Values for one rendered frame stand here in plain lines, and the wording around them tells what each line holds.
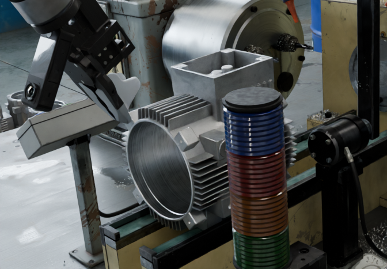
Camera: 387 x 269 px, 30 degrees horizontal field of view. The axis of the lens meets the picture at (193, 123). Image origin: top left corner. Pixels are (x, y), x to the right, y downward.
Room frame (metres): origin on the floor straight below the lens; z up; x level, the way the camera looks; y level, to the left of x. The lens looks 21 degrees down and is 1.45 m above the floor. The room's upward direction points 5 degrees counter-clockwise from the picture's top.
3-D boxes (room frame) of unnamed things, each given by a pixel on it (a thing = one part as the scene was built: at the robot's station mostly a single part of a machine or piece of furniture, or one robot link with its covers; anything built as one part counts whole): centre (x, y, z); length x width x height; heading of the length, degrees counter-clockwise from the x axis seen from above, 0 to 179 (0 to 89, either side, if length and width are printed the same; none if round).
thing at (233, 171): (0.67, -0.06, 1.14); 0.06 x 0.06 x 0.04
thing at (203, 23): (1.52, -0.07, 1.04); 0.37 x 0.25 x 0.25; 39
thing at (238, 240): (0.67, -0.06, 1.05); 0.06 x 0.06 x 0.04
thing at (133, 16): (1.71, 0.08, 0.99); 0.35 x 0.31 x 0.37; 39
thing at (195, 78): (1.05, -0.05, 1.11); 0.12 x 0.11 x 0.07; 128
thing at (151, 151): (1.03, -0.02, 1.01); 0.20 x 0.19 x 0.19; 128
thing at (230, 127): (0.67, -0.06, 1.19); 0.06 x 0.06 x 0.04
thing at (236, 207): (0.67, -0.06, 1.10); 0.06 x 0.06 x 0.04
